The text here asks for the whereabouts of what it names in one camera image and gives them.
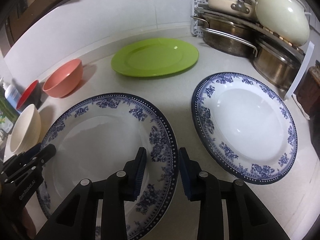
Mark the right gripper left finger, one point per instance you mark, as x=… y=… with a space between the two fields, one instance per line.
x=76 y=216

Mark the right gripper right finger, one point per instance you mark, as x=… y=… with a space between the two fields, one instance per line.
x=229 y=209

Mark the cream white bowl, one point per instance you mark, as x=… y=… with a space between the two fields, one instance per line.
x=27 y=129

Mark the large blue floral plate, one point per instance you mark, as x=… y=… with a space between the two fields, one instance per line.
x=95 y=138

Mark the person's left hand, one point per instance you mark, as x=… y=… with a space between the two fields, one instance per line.
x=24 y=226

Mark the green dish soap bottle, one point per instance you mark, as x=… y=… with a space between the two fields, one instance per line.
x=8 y=115

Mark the red and black bowl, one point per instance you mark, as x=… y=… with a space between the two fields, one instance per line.
x=31 y=95

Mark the white blue pump bottle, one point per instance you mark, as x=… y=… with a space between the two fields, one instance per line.
x=11 y=94

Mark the small blue floral plate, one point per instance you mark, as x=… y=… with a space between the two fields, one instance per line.
x=245 y=126

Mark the pink bowl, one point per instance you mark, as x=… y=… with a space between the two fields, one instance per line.
x=64 y=79

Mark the brown glass jar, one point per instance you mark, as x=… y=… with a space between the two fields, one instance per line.
x=308 y=93

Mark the small steel pot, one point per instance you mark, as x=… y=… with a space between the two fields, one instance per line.
x=275 y=63

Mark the green plate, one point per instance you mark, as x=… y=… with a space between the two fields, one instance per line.
x=154 y=57

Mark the large steel pot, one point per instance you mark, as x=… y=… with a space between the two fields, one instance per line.
x=227 y=36

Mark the white pot rack shelf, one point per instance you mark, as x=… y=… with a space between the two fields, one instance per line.
x=259 y=32

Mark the cream ceramic pot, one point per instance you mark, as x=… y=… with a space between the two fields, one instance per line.
x=286 y=18

